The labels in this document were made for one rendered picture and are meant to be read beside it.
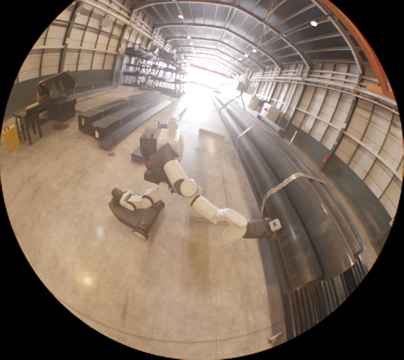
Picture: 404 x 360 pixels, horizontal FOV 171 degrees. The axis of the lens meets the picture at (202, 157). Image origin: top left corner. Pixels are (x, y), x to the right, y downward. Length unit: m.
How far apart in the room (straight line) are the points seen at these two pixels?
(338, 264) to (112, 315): 1.78
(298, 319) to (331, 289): 0.51
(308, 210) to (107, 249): 1.86
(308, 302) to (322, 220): 1.51
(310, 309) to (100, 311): 2.18
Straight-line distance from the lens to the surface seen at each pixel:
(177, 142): 0.87
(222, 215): 0.54
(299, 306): 2.09
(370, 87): 10.30
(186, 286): 1.72
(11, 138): 4.72
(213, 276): 1.83
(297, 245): 0.70
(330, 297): 2.00
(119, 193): 1.75
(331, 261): 0.69
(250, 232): 0.59
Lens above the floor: 1.68
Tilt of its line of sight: 30 degrees down
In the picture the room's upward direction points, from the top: 20 degrees clockwise
